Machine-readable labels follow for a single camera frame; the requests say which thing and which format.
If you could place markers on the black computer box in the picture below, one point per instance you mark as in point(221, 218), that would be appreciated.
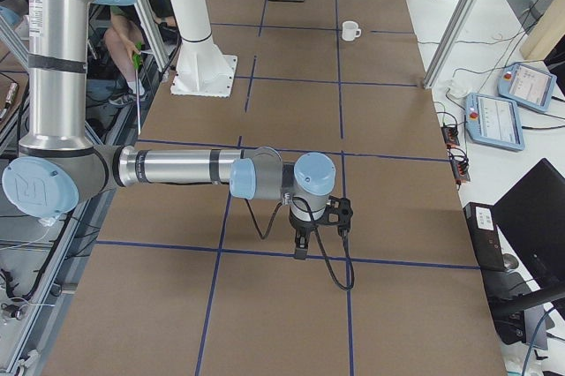
point(484, 236)

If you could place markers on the green handled grabber tool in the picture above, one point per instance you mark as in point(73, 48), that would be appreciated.
point(137, 63)

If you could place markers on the seated person green shirt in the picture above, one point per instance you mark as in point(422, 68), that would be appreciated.
point(124, 36)

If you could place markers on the near teach pendant tablet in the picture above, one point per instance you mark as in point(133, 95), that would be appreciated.
point(494, 121)

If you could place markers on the black monitor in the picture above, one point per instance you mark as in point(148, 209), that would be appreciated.
point(531, 217)

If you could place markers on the teach pendant tablet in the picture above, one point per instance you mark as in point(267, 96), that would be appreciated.
point(528, 86)
point(494, 121)

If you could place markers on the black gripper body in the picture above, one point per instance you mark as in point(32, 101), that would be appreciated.
point(301, 229)

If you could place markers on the far teach pendant tablet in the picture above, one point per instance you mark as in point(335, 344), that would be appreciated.
point(528, 86)

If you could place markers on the white plastic cup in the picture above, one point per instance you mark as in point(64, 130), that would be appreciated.
point(350, 30)

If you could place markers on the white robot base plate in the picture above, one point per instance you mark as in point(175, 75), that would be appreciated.
point(198, 77)

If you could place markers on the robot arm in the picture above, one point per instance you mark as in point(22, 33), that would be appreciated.
point(58, 167)

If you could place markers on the grey aluminium frame post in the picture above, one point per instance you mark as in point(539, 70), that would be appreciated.
point(448, 41)

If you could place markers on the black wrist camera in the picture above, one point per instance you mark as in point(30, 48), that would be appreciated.
point(338, 213)

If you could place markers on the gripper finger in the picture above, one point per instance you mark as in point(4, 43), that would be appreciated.
point(298, 248)
point(303, 248)

